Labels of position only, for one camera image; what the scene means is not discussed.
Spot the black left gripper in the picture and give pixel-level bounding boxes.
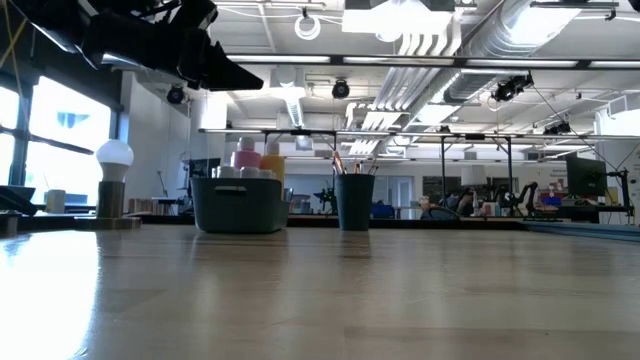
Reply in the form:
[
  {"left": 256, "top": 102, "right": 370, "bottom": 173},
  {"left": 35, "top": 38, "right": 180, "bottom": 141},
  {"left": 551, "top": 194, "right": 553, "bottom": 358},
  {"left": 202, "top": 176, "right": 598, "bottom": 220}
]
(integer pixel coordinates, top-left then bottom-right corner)
[{"left": 82, "top": 7, "right": 265, "bottom": 93}]

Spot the large pink paint bottle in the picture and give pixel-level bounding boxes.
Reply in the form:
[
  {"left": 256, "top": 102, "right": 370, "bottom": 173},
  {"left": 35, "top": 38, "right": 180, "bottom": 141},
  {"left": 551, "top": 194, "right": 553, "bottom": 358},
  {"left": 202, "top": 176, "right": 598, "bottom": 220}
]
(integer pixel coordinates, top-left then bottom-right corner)
[{"left": 230, "top": 136, "right": 261, "bottom": 171}]

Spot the large yellow paint bottle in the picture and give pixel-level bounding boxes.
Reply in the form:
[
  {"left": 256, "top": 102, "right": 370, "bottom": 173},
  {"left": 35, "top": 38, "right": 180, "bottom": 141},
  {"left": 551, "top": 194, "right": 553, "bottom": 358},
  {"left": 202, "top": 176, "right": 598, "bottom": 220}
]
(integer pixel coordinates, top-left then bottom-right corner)
[{"left": 259, "top": 141, "right": 287, "bottom": 184}]

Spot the black monitor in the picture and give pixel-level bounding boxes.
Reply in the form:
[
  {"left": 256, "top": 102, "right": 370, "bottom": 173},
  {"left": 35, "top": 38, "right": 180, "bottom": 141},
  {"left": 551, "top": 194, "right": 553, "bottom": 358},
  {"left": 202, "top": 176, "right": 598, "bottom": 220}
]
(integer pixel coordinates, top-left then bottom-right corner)
[
  {"left": 565, "top": 155, "right": 609, "bottom": 199},
  {"left": 188, "top": 157, "right": 222, "bottom": 179}
]

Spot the wooden slat box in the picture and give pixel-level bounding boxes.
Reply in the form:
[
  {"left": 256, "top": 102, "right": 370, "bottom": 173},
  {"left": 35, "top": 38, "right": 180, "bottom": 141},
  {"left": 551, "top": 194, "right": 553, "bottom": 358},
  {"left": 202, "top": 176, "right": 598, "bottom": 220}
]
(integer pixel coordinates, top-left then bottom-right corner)
[{"left": 127, "top": 197, "right": 167, "bottom": 215}]

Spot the white bulb table lamp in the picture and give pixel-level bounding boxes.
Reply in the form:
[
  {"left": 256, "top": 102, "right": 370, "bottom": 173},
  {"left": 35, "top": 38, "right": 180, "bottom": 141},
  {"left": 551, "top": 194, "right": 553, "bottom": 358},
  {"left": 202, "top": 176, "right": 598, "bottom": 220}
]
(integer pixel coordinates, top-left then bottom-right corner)
[{"left": 73, "top": 138, "right": 143, "bottom": 231}]

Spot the teal ribbed cup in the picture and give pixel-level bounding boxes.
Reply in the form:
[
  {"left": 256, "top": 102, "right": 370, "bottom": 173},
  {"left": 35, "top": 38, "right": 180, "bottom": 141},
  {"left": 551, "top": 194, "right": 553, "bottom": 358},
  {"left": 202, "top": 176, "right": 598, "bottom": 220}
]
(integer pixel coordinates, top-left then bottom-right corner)
[{"left": 333, "top": 173, "right": 375, "bottom": 232}]

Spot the white container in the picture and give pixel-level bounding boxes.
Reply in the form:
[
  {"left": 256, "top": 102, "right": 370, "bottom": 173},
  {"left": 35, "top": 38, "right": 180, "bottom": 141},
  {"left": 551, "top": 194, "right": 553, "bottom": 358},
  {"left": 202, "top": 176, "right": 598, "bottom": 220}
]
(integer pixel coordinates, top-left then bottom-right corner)
[{"left": 45, "top": 188, "right": 67, "bottom": 215}]

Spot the person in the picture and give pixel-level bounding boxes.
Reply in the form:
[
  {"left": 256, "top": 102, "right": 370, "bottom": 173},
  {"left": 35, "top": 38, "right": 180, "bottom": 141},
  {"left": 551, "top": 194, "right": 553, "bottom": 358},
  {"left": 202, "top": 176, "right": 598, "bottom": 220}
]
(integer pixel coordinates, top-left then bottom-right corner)
[{"left": 452, "top": 187, "right": 479, "bottom": 217}]

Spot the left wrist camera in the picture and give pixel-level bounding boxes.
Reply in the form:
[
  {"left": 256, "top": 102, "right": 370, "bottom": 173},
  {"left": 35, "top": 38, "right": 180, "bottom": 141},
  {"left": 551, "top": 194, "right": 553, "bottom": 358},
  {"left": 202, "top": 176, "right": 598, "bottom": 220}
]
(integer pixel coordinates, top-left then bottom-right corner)
[{"left": 169, "top": 0, "right": 220, "bottom": 32}]

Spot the white ring light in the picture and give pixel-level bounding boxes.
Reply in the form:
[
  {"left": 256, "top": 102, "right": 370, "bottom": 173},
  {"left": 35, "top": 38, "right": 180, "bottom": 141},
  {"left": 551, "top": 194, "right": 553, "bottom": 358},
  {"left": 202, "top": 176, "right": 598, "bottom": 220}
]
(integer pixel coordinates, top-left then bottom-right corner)
[{"left": 293, "top": 12, "right": 323, "bottom": 42}]

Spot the black background rig frame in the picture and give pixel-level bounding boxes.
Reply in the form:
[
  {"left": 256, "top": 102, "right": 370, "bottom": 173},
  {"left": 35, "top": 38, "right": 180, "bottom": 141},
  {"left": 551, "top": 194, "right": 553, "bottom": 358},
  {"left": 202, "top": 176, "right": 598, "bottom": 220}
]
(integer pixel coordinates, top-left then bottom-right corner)
[{"left": 261, "top": 128, "right": 515, "bottom": 177}]

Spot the black aluminium table frame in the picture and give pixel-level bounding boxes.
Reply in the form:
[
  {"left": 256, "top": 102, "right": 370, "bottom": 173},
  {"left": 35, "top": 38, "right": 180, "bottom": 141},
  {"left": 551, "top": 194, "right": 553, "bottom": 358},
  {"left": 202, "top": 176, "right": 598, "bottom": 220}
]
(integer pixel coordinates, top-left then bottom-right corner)
[{"left": 0, "top": 213, "right": 640, "bottom": 244}]

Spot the black overhead frame bar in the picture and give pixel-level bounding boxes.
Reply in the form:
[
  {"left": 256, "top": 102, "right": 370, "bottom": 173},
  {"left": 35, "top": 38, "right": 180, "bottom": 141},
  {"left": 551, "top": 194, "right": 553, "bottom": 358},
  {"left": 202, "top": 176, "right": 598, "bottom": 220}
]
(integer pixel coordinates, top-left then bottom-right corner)
[{"left": 224, "top": 52, "right": 640, "bottom": 70}]

